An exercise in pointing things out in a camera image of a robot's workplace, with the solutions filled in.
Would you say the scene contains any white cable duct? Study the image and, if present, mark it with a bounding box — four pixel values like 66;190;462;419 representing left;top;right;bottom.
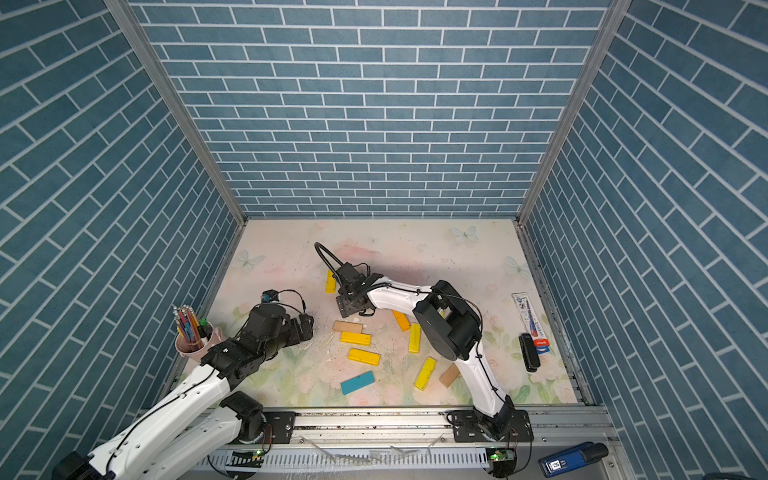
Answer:
193;446;490;473

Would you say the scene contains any pen holder cup with pens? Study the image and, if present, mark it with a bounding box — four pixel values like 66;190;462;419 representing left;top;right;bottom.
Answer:
172;305;224;363

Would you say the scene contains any tan wooden block lower right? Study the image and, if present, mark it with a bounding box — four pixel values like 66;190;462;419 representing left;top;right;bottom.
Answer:
439;364;460;388

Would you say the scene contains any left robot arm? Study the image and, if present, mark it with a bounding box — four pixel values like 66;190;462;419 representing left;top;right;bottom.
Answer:
51;302;314;479

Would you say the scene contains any orange block centre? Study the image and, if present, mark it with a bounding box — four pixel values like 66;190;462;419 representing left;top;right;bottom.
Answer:
393;311;411;331

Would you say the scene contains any tan wooden block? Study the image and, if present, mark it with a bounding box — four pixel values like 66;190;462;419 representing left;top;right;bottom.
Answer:
333;321;364;334
439;364;460;388

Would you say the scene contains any tan wooden block middle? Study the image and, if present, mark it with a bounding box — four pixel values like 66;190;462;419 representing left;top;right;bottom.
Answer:
333;321;364;334

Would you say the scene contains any teal block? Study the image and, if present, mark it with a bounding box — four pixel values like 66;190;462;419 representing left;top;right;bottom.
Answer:
340;371;375;395

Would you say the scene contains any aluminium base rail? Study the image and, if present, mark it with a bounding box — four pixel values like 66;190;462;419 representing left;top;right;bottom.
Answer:
179;406;619;448

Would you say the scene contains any yellow block vertical centre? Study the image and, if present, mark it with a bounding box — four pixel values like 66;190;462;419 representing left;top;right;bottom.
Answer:
408;323;421;354

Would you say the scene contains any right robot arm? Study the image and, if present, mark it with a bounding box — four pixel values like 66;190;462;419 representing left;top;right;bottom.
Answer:
333;265;534;442

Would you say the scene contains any black remote device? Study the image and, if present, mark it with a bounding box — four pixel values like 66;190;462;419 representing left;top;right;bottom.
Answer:
519;333;541;373

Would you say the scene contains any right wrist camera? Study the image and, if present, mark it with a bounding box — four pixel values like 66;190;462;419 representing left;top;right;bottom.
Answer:
334;262;365;288

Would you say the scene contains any toothpaste tube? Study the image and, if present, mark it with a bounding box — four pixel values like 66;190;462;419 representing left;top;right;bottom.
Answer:
512;293;551;355

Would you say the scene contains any blue handheld device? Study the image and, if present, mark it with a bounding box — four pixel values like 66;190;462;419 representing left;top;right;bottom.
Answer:
538;441;609;478

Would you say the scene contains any yellow block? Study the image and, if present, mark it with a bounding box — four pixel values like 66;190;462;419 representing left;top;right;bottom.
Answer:
414;357;437;391
325;271;336;294
347;348;381;366
340;332;372;346

